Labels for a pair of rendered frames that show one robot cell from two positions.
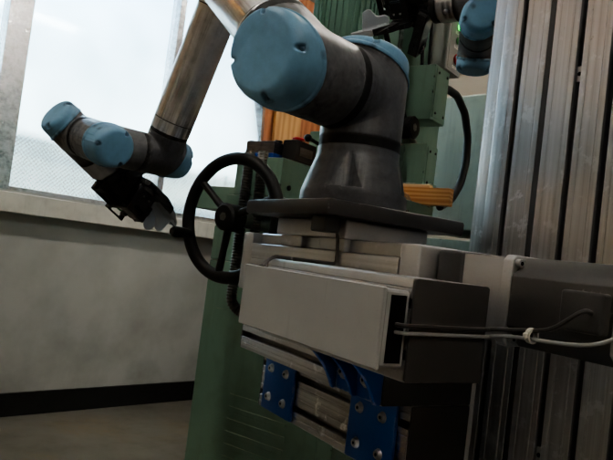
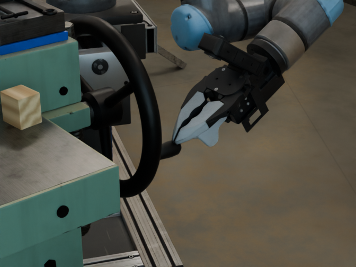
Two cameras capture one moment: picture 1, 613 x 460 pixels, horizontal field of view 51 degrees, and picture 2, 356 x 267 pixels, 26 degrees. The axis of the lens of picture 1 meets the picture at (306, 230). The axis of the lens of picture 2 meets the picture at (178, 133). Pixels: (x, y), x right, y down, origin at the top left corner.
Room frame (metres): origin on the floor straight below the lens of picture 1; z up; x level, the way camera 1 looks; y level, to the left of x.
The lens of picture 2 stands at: (2.43, 0.56, 1.30)
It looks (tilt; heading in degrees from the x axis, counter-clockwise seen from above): 26 degrees down; 195
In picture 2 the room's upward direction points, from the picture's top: straight up
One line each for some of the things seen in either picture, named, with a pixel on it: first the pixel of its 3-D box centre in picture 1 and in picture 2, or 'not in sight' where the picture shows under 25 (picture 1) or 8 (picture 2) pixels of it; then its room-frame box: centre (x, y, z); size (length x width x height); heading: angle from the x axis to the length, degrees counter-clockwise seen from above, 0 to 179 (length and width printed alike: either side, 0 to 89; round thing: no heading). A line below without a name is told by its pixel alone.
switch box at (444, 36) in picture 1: (446, 47); not in sight; (1.85, -0.34, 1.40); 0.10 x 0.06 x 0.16; 143
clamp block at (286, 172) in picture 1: (275, 181); (11, 68); (1.53, 0.09, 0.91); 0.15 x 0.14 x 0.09; 53
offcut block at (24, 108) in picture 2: not in sight; (21, 106); (1.66, 0.16, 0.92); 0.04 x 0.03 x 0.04; 61
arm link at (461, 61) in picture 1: (476, 44); not in sight; (1.33, -0.30, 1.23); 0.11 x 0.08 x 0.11; 168
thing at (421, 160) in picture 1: (415, 167); not in sight; (1.74, -0.27, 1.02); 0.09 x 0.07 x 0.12; 53
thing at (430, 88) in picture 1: (427, 96); not in sight; (1.76, -0.29, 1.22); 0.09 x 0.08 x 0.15; 143
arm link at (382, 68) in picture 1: (362, 93); not in sight; (0.91, -0.05, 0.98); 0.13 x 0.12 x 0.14; 137
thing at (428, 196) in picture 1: (337, 192); not in sight; (1.66, -0.07, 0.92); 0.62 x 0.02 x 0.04; 53
